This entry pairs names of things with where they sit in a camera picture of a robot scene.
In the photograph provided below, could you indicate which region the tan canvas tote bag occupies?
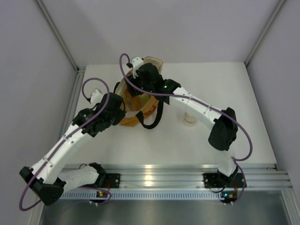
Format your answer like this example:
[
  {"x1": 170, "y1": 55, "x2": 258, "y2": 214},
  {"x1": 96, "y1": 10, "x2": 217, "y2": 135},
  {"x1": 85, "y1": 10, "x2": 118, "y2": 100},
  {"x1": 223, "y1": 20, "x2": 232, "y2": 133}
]
[{"x1": 113, "y1": 56, "x2": 164, "y2": 129}]

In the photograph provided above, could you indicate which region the white round jar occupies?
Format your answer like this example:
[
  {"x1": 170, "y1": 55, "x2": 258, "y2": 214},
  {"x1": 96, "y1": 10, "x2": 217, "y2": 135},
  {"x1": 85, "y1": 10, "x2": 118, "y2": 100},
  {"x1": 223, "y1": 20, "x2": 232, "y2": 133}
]
[{"x1": 184, "y1": 112, "x2": 198, "y2": 127}]

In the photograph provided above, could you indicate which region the green pump bottle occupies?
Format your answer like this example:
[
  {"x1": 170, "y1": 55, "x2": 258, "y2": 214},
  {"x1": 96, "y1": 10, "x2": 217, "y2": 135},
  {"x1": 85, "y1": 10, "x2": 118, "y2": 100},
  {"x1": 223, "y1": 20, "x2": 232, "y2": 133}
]
[{"x1": 138, "y1": 93, "x2": 150, "y2": 102}]

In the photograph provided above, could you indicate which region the orange bottle pink cap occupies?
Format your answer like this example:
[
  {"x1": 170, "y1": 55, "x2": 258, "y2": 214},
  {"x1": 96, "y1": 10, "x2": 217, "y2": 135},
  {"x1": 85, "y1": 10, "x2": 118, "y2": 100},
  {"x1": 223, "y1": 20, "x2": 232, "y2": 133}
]
[{"x1": 125, "y1": 89, "x2": 141, "y2": 112}]

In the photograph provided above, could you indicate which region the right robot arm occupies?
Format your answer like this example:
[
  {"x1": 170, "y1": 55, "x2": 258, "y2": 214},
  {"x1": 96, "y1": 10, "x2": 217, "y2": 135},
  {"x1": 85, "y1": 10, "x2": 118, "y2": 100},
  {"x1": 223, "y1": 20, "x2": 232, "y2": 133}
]
[{"x1": 124, "y1": 61, "x2": 240, "y2": 187}]

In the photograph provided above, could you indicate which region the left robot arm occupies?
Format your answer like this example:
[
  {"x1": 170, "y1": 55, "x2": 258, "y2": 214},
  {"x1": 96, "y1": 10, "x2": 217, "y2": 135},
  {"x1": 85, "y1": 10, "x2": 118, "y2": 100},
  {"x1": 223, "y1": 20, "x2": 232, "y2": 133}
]
[{"x1": 19, "y1": 92, "x2": 126, "y2": 206}]

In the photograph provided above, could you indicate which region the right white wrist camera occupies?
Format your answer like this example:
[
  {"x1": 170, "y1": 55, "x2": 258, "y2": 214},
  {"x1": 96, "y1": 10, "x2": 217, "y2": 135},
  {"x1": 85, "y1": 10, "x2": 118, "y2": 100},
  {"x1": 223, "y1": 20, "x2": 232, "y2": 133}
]
[{"x1": 127, "y1": 57, "x2": 144, "y2": 79}]

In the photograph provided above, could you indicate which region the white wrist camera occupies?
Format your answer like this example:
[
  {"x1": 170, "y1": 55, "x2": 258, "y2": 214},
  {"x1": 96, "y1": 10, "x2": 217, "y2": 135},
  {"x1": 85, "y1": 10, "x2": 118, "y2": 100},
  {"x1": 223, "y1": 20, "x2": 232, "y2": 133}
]
[
  {"x1": 87, "y1": 89, "x2": 103, "y2": 105},
  {"x1": 127, "y1": 57, "x2": 144, "y2": 79}
]

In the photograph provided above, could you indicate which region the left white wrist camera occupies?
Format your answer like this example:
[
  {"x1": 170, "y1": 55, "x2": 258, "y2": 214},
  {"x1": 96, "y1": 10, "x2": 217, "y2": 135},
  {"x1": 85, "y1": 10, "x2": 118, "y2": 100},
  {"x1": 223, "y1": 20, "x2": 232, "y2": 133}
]
[{"x1": 87, "y1": 89, "x2": 103, "y2": 105}]

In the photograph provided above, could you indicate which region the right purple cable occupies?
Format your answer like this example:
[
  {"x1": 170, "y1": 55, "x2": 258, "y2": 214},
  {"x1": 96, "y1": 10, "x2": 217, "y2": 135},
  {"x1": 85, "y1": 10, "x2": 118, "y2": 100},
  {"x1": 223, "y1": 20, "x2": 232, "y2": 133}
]
[{"x1": 119, "y1": 53, "x2": 254, "y2": 204}]

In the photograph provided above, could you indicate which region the purple cable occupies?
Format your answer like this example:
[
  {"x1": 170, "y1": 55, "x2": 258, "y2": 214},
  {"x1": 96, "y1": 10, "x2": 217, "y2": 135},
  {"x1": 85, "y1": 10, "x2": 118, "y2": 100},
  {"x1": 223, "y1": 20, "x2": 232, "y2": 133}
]
[
  {"x1": 119, "y1": 53, "x2": 254, "y2": 204},
  {"x1": 19, "y1": 77, "x2": 113, "y2": 211}
]

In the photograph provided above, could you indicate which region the left aluminium frame post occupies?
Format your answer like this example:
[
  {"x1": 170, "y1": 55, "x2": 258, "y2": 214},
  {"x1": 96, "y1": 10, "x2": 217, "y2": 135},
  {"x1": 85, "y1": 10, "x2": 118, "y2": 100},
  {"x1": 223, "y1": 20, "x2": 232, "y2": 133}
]
[{"x1": 32, "y1": 0, "x2": 86, "y2": 82}]

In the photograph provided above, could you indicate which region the aluminium frame post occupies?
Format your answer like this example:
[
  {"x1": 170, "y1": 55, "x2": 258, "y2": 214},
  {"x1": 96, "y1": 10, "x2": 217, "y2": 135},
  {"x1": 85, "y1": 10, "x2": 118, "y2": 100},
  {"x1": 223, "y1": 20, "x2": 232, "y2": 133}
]
[
  {"x1": 243, "y1": 0, "x2": 288, "y2": 66},
  {"x1": 32, "y1": 0, "x2": 86, "y2": 82}
]

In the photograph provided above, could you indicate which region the left black base bracket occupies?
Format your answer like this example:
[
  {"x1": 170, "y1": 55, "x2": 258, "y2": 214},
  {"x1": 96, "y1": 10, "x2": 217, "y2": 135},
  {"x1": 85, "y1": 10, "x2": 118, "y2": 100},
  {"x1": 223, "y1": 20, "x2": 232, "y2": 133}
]
[{"x1": 103, "y1": 173, "x2": 121, "y2": 189}]

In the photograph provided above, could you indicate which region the black base bracket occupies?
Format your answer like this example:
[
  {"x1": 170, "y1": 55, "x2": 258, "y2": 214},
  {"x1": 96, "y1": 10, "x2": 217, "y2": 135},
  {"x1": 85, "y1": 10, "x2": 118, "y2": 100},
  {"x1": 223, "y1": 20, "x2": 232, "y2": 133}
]
[
  {"x1": 203, "y1": 172, "x2": 245, "y2": 188},
  {"x1": 103, "y1": 173, "x2": 121, "y2": 189}
]

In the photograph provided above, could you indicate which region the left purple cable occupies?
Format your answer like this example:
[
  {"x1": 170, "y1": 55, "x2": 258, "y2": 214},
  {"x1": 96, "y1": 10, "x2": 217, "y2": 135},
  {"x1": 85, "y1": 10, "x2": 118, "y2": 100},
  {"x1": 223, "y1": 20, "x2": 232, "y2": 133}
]
[{"x1": 19, "y1": 77, "x2": 113, "y2": 211}]

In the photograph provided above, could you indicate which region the slotted cable duct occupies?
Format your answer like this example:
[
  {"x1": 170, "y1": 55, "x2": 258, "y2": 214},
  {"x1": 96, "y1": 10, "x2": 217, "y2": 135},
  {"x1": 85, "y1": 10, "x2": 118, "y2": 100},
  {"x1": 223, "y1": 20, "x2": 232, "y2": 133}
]
[{"x1": 61, "y1": 190, "x2": 234, "y2": 200}]

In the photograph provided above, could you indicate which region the right black base bracket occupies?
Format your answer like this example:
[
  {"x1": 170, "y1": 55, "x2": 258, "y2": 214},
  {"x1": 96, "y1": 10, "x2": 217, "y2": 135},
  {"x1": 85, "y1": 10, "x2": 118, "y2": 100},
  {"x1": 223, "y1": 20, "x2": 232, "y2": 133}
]
[{"x1": 203, "y1": 172, "x2": 245, "y2": 188}]

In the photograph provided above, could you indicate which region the aluminium mounting rail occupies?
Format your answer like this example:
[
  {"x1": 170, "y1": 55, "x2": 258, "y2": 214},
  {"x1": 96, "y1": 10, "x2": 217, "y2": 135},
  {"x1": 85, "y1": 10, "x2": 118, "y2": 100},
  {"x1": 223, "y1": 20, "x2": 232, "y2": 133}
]
[{"x1": 102, "y1": 164, "x2": 293, "y2": 191}]

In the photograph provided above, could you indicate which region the right aluminium frame post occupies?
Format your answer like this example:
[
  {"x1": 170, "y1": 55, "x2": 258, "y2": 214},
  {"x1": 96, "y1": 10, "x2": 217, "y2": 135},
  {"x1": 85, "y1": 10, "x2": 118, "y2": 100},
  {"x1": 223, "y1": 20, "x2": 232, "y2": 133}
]
[{"x1": 243, "y1": 0, "x2": 288, "y2": 66}]

